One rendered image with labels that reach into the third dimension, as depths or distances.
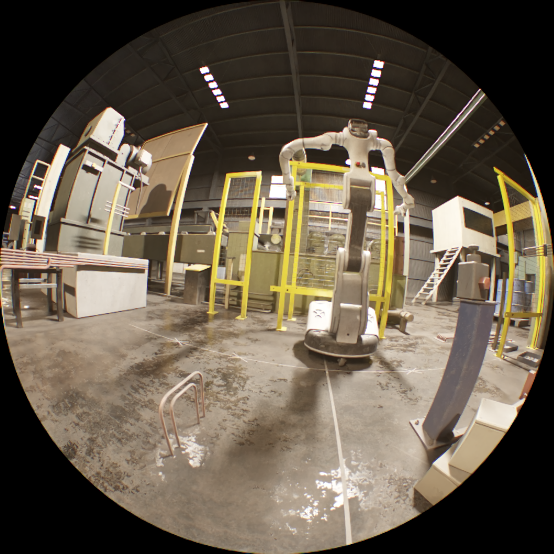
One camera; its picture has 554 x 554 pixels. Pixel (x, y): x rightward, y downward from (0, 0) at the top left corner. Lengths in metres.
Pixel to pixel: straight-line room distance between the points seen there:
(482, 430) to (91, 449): 1.01
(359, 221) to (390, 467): 1.25
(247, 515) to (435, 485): 0.47
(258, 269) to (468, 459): 2.96
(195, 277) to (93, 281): 1.52
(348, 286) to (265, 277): 1.82
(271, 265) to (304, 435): 2.50
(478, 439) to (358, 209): 1.23
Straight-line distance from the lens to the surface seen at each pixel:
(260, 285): 2.95
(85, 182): 2.95
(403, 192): 1.79
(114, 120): 3.46
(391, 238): 2.25
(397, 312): 2.81
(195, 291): 2.94
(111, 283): 2.23
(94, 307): 2.15
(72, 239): 2.77
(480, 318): 0.74
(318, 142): 1.43
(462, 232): 10.13
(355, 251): 1.32
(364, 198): 1.27
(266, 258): 2.95
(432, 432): 0.91
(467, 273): 0.78
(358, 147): 1.38
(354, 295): 1.30
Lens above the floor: 0.56
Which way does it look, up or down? 1 degrees down
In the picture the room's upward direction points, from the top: 6 degrees clockwise
